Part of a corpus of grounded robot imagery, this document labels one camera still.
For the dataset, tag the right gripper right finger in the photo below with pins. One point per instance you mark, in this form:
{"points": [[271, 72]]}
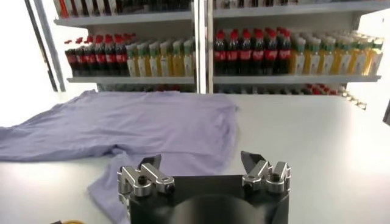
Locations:
{"points": [[265, 175]]}

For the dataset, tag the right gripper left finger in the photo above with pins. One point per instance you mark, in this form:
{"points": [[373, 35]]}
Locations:
{"points": [[143, 179]]}

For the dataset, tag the black diagonal frame pole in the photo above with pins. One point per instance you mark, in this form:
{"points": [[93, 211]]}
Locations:
{"points": [[50, 45]]}

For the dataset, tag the purple t-shirt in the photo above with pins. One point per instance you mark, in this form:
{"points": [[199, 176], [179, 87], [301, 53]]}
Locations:
{"points": [[137, 128]]}

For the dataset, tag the grey metal shelf rack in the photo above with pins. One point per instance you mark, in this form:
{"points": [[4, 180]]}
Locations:
{"points": [[289, 79], [128, 19]]}

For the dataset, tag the cola bottle red cap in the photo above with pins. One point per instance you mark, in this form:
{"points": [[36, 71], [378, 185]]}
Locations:
{"points": [[258, 55], [122, 58], [100, 58], [71, 59], [232, 56], [284, 54], [245, 55], [90, 58], [110, 58], [220, 56], [80, 59], [271, 55]]}

